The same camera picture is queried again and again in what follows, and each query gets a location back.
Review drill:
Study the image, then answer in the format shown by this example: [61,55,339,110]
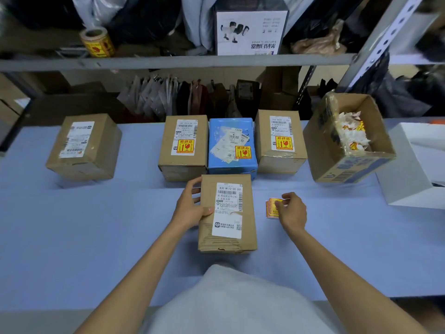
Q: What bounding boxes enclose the person's right hand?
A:
[274,192,308,234]

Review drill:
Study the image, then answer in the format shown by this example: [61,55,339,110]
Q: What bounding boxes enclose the person's left hand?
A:
[170,177,215,231]

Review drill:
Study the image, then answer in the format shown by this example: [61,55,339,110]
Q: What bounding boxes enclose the stack of red yellow stickers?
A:
[266,197,289,219]

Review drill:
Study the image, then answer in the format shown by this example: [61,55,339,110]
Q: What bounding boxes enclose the tall cardboard box torn label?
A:
[198,174,258,254]

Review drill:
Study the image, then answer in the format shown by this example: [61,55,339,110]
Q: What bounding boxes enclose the person's right forearm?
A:
[285,227,431,334]

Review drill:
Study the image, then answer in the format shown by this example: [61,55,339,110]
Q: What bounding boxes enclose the person's left forearm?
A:
[74,221,190,334]

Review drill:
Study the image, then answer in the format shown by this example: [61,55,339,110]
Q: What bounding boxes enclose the cardboard box with fragile sticker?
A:
[158,115,209,182]
[254,109,308,175]

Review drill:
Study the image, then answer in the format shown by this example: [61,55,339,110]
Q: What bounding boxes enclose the blue box with labels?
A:
[207,118,259,181]

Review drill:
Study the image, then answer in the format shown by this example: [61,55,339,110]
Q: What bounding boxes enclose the open cardboard box blue print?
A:
[303,93,397,184]

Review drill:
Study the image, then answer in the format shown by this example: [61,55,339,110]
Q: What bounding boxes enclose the person's white shirt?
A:
[138,264,345,334]

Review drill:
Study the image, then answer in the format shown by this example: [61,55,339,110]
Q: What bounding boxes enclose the pile of sticker backing scraps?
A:
[333,111,372,156]

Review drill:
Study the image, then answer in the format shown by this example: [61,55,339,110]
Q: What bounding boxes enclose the row of hanging packets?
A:
[116,74,262,123]

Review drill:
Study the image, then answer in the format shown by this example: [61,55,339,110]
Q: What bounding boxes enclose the white open box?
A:
[375,122,445,210]

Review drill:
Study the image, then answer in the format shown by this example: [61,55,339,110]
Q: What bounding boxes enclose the wide cardboard box white label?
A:
[45,113,123,182]

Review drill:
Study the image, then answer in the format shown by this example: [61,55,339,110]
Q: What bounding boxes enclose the grey metal shelf board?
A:
[0,53,445,73]

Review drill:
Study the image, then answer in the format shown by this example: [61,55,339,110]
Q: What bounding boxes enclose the brown plastic bag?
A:
[291,20,349,56]

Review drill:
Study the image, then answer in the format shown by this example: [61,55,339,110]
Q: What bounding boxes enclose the white product box with pictures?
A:
[213,0,290,56]

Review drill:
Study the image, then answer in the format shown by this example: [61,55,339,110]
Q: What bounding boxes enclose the roll of red yellow stickers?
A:
[79,26,116,59]

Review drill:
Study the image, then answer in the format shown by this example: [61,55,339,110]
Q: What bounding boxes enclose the stacked plain cardboard boxes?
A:
[0,73,32,145]

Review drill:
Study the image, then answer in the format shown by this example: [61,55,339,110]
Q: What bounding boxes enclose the grey perforated shelf post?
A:
[335,0,429,95]

